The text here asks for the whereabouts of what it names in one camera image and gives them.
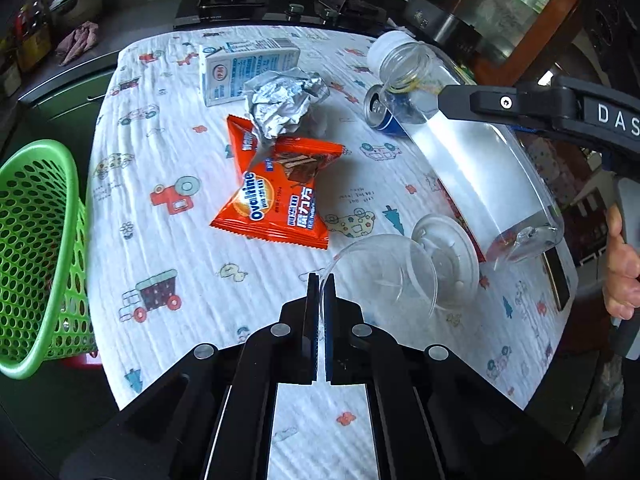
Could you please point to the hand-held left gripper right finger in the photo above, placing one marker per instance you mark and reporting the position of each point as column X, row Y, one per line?
column 329, row 332

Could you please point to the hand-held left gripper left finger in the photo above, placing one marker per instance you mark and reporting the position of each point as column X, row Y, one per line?
column 312, row 332

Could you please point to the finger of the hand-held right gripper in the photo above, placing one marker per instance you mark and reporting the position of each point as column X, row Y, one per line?
column 500, row 102

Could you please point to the large clear plastic bottle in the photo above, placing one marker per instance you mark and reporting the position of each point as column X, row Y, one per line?
column 470, row 160

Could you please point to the clear plastic cup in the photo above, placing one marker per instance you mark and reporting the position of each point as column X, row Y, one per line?
column 380, row 270

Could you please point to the blue drink can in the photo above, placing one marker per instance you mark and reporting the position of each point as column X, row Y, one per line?
column 380, row 115

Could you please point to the orange snack packet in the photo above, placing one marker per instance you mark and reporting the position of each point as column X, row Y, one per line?
column 270, row 200

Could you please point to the clear plastic cup lid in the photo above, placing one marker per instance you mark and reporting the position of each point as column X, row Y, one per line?
column 450, row 255

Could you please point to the silver foil wrapper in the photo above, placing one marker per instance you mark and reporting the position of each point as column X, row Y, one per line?
column 280, row 105

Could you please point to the white and blue milk carton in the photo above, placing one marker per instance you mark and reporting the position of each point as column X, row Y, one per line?
column 250, row 65

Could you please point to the green plastic mesh basket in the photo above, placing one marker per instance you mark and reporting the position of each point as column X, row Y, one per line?
column 30, row 220

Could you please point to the person's right hand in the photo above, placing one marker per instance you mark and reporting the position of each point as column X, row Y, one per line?
column 622, row 275

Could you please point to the brown wooden glass cabinet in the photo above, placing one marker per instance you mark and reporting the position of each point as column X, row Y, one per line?
column 550, row 25

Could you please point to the black rice cooker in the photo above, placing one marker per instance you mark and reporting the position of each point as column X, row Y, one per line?
column 440, row 20

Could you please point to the white rag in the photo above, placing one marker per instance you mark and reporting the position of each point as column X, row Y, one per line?
column 400, row 26

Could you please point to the black smartphone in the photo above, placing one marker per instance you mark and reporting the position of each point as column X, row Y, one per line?
column 559, row 280

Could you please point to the white cartoon printed tablecloth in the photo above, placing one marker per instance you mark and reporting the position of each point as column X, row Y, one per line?
column 200, row 150

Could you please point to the red plastic object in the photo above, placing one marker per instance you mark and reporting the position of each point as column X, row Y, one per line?
column 82, row 361

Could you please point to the black gas stove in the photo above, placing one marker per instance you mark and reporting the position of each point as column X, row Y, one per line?
column 280, row 10

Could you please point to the pink rag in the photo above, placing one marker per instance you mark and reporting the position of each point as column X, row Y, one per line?
column 77, row 40

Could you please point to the yellow label oil bottle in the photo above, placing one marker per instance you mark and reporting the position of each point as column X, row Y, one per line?
column 37, row 40

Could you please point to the steel pressure cooker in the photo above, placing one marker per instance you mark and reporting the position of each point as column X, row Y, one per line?
column 80, row 5

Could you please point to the red cap sauce bottle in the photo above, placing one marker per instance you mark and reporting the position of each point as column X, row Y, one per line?
column 21, row 22

